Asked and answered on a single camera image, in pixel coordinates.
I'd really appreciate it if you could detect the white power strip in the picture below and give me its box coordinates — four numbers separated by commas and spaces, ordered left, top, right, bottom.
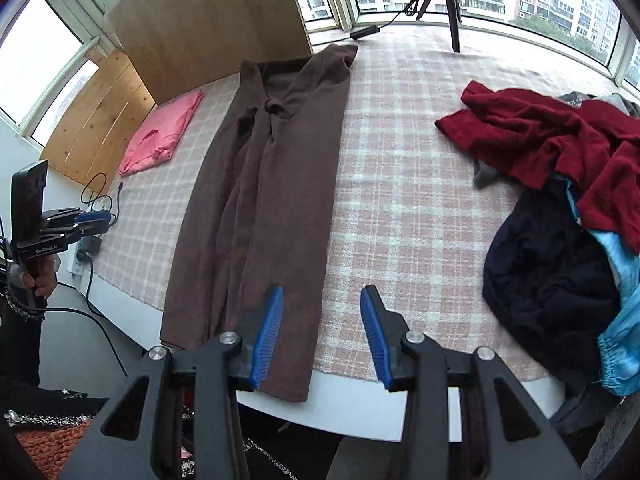
70, 254, 96, 279

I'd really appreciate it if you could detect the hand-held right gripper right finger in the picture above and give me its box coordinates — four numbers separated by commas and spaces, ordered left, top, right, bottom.
360, 284, 583, 480

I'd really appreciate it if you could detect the black tripod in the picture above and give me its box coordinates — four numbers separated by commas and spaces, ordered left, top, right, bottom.
416, 0, 462, 54

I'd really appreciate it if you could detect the brown sweater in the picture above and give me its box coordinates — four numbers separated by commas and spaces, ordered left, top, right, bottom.
159, 44, 359, 403

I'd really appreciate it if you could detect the orange knit fabric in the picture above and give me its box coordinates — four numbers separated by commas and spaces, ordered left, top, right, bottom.
15, 417, 96, 480

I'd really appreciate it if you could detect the black tweed jacket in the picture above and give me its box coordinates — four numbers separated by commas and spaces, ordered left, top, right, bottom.
0, 310, 116, 428

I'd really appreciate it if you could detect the dark navy garment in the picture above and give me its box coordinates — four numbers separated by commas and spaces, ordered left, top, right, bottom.
482, 175, 626, 436

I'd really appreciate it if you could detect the grey fabric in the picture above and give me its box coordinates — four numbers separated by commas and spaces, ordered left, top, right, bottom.
580, 395, 640, 480

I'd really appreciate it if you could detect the pink plaid blanket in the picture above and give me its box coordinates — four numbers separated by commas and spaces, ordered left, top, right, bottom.
92, 25, 640, 383

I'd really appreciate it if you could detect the light oak board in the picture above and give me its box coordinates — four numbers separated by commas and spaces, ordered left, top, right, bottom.
104, 0, 313, 106

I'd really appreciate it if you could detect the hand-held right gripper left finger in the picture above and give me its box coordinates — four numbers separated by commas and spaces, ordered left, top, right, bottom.
59, 284, 285, 480

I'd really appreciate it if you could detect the black power adapter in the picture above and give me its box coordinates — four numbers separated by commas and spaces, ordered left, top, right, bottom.
77, 236, 103, 261

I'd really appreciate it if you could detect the person's left hand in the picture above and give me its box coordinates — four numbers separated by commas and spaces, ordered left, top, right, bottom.
31, 256, 60, 302

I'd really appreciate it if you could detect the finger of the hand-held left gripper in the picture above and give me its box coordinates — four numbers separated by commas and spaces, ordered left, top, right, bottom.
74, 211, 112, 237
44, 207, 83, 226

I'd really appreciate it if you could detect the pile of mixed clothes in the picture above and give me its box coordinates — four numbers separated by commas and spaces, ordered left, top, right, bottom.
435, 81, 640, 256

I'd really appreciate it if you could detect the black usb cable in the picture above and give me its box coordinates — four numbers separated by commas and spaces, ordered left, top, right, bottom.
80, 172, 126, 228

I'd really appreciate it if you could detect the light blue garment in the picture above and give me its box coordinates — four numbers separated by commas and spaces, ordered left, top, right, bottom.
565, 180, 640, 396

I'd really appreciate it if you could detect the black floor cable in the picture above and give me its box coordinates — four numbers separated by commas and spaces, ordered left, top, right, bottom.
47, 257, 129, 378

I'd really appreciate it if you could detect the pink folded shirt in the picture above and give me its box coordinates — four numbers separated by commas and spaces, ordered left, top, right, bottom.
118, 90, 205, 177

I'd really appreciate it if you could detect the knotty pine wood panel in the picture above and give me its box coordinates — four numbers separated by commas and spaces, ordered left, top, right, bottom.
40, 47, 157, 195

